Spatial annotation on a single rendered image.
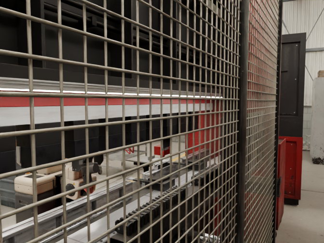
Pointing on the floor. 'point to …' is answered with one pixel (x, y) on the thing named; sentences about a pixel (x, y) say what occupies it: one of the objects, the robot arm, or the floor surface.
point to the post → (243, 38)
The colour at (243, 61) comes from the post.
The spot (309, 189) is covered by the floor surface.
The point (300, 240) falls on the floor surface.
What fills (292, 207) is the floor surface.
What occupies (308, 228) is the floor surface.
